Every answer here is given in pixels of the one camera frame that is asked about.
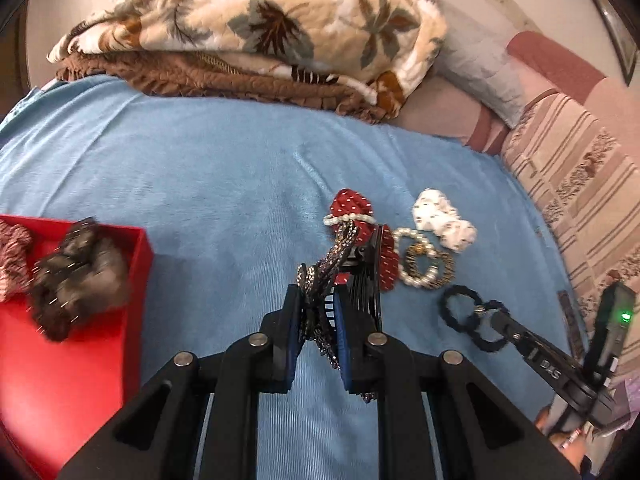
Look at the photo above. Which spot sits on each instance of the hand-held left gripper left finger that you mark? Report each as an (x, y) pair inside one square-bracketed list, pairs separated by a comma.
[(295, 345)]

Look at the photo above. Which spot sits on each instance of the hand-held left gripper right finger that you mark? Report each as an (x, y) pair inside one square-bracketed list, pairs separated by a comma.
[(344, 350)]

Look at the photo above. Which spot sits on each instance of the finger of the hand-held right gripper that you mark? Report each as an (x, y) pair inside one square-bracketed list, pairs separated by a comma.
[(530, 347)]

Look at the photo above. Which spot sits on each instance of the rhinestone hair clip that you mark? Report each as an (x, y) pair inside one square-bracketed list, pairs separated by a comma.
[(331, 260)]

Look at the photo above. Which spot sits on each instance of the red polka dot scrunchie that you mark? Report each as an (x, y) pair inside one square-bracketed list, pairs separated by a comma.
[(350, 202)]

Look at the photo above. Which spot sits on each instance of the white patterned scrunchie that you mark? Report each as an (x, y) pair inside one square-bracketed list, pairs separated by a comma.
[(440, 220)]

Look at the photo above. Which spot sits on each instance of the red tray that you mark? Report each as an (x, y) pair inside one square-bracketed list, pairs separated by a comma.
[(75, 385)]

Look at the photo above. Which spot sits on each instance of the person's right hand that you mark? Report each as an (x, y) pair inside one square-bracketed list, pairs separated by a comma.
[(575, 447)]

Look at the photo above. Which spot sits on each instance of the pink striped bed cover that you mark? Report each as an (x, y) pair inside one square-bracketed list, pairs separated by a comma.
[(565, 160)]

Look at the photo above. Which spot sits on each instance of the dark grey scrunchie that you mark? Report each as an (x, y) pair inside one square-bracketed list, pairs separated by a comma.
[(80, 280)]

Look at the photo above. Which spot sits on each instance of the grey white pillow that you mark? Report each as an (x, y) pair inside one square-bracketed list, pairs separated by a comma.
[(480, 70)]

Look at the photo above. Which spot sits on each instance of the brown ruffled blanket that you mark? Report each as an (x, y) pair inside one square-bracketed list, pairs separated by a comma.
[(200, 75)]

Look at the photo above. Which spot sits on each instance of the red and white scrunchie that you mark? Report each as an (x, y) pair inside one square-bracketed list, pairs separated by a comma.
[(12, 260)]

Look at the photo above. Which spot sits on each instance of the leaf print fleece blanket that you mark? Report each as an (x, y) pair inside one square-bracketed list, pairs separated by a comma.
[(250, 15)]

